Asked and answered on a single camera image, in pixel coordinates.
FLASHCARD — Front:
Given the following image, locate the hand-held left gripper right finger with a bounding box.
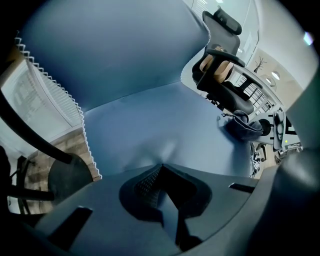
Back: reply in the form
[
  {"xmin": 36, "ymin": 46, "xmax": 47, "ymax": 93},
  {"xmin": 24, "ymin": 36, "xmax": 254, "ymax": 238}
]
[{"xmin": 162, "ymin": 163, "xmax": 260, "ymax": 252}]

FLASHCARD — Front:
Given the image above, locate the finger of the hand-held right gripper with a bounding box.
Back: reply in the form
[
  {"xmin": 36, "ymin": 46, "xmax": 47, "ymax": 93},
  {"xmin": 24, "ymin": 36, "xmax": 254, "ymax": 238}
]
[{"xmin": 258, "ymin": 113, "xmax": 275, "ymax": 146}]

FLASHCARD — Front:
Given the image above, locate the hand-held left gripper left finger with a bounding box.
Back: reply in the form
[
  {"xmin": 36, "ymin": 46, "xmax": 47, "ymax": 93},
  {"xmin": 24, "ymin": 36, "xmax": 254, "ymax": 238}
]
[{"xmin": 33, "ymin": 163, "xmax": 180, "ymax": 256}]

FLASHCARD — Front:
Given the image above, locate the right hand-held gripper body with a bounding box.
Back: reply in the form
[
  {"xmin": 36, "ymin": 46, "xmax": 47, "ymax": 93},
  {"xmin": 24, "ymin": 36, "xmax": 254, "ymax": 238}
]
[{"xmin": 271, "ymin": 107, "xmax": 305, "ymax": 154}]

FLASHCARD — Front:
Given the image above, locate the dark blue wiping cloth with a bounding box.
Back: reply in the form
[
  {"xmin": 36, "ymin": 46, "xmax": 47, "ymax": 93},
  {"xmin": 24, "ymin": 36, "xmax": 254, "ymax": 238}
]
[{"xmin": 216, "ymin": 109, "xmax": 265, "ymax": 143}]

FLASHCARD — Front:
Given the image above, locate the blue chair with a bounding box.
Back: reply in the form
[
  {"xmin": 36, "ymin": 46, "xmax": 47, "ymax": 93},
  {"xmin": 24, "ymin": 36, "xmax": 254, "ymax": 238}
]
[{"xmin": 14, "ymin": 0, "xmax": 253, "ymax": 181}]

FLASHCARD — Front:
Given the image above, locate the brown shoulder bag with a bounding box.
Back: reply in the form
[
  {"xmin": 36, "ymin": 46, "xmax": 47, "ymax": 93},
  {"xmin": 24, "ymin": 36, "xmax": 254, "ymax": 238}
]
[{"xmin": 199, "ymin": 43, "xmax": 235, "ymax": 83}]

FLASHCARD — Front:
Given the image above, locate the black mesh headrest office chair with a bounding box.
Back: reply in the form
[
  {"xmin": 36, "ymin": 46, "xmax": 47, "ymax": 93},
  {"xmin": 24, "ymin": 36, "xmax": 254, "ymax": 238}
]
[{"xmin": 192, "ymin": 6, "xmax": 255, "ymax": 115}]

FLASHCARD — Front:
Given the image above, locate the round wooden table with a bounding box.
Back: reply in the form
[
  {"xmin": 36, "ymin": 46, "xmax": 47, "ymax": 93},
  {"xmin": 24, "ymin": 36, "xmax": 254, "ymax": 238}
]
[{"xmin": 0, "ymin": 31, "xmax": 94, "ymax": 201}]

